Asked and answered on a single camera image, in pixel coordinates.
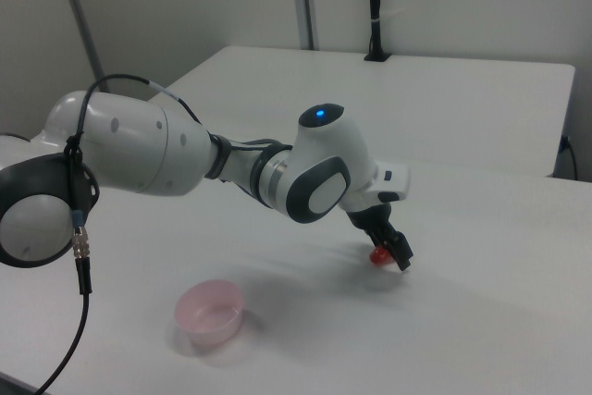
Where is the pink translucent plastic bowl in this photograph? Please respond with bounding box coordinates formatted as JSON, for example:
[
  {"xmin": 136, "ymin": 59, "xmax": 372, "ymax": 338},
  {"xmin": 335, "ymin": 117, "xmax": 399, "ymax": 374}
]
[{"xmin": 173, "ymin": 278, "xmax": 245, "ymax": 348}]

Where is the white side table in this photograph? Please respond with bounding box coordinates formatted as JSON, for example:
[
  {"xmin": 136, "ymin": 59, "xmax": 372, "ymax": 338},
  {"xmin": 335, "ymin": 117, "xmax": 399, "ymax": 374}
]
[{"xmin": 150, "ymin": 45, "xmax": 577, "ymax": 179}]

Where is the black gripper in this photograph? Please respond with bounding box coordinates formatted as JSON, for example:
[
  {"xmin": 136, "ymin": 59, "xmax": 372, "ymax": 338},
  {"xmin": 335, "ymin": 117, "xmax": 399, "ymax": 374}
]
[{"xmin": 346, "ymin": 203, "xmax": 413, "ymax": 272}]

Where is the red toy strawberry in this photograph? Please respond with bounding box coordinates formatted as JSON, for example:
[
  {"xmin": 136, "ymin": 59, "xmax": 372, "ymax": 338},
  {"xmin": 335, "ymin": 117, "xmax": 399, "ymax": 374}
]
[{"xmin": 368, "ymin": 245, "xmax": 394, "ymax": 267}]

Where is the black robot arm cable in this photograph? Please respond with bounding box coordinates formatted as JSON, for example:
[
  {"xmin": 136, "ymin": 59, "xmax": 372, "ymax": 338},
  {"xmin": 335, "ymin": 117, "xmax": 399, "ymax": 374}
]
[{"xmin": 31, "ymin": 73, "xmax": 292, "ymax": 395}]

